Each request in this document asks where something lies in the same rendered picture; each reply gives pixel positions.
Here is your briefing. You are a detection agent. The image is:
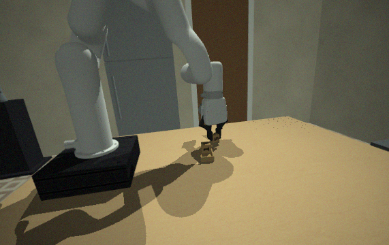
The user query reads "beige number cube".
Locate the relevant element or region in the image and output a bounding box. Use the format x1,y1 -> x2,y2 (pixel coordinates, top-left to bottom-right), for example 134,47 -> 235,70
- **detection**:
211,132 -> 219,143
201,142 -> 211,154

